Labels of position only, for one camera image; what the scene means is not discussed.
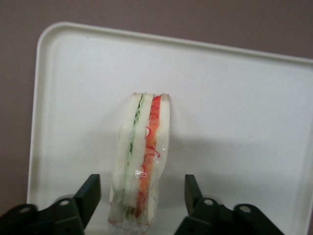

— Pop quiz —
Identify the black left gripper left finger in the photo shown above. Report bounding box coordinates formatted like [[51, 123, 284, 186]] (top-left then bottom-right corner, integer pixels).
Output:
[[0, 173, 102, 235]]

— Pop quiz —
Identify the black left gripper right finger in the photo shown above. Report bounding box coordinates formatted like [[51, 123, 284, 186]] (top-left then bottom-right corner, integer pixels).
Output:
[[174, 174, 287, 235]]

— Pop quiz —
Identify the triangle sandwich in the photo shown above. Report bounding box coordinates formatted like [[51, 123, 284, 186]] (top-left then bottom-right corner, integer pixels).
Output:
[[107, 91, 172, 235]]

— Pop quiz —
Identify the cream plastic tray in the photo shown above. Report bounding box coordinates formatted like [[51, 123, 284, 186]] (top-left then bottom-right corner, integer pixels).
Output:
[[25, 21, 313, 235]]

